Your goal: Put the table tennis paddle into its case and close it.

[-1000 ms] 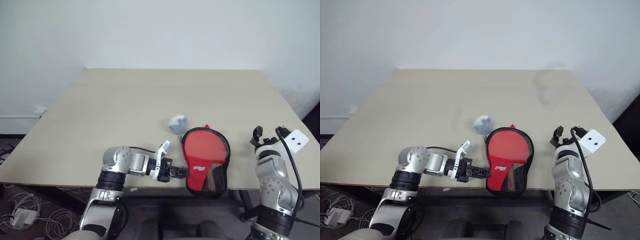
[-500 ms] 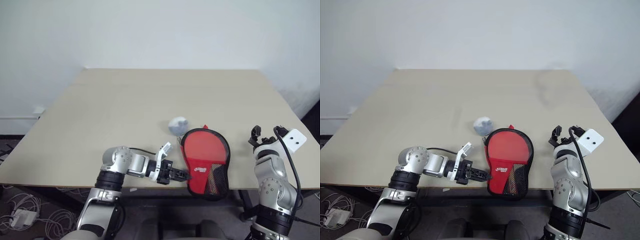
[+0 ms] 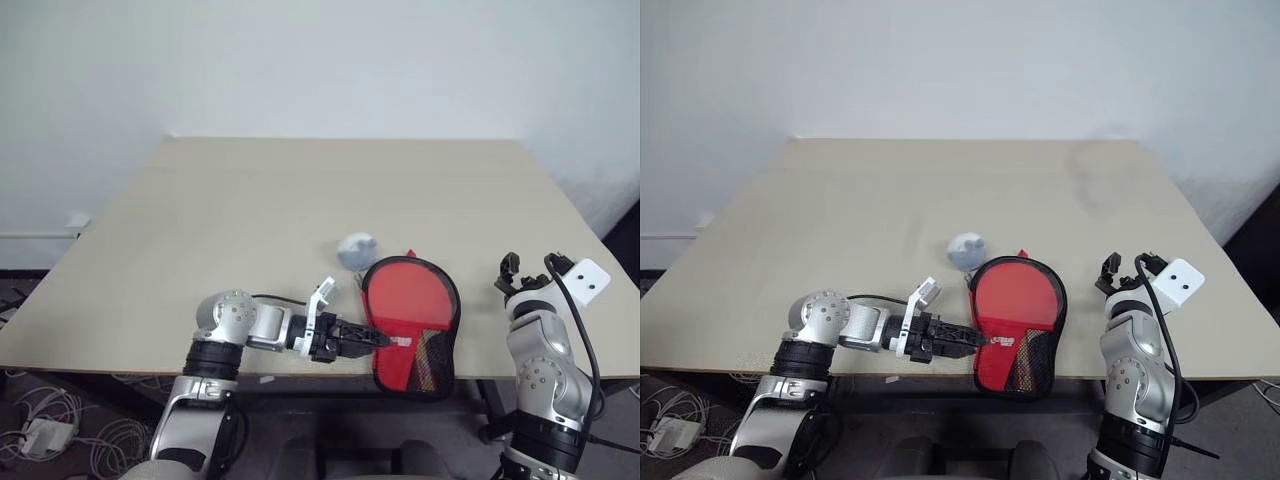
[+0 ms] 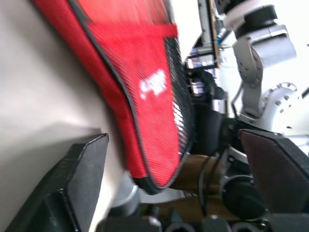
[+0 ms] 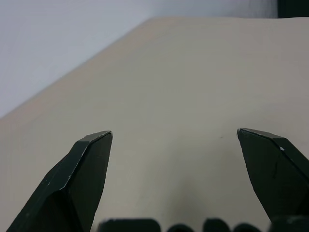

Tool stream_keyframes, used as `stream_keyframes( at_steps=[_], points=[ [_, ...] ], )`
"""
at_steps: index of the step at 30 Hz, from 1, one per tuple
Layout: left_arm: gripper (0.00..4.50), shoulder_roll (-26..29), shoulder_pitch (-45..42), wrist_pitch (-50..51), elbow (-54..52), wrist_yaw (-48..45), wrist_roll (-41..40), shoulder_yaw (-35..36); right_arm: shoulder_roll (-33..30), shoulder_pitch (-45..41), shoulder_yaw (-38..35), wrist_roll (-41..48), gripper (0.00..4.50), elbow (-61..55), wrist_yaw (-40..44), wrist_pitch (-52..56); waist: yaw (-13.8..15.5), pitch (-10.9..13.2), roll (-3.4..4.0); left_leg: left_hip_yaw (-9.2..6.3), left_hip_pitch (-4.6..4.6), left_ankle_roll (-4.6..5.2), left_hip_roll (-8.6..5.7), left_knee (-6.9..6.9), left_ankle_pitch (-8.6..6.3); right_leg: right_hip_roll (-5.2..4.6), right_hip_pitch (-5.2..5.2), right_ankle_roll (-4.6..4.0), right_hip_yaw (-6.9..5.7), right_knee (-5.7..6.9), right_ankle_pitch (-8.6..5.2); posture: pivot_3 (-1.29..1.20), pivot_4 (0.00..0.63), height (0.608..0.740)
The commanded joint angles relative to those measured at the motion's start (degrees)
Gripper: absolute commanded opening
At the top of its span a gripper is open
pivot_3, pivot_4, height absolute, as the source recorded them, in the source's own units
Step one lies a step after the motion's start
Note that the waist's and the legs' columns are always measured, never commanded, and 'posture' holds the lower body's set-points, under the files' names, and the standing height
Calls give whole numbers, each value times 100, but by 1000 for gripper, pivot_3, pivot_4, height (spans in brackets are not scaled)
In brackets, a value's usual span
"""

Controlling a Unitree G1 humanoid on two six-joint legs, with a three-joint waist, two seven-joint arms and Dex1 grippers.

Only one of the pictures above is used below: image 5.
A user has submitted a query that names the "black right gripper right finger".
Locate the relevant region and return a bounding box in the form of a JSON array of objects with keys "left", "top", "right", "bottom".
[{"left": 237, "top": 128, "right": 309, "bottom": 224}]

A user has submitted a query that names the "dark object beyond table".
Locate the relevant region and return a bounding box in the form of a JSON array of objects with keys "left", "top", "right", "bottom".
[{"left": 277, "top": 0, "right": 309, "bottom": 19}]

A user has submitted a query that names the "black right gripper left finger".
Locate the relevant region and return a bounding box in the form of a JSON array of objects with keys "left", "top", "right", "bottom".
[{"left": 5, "top": 130, "right": 113, "bottom": 232}]

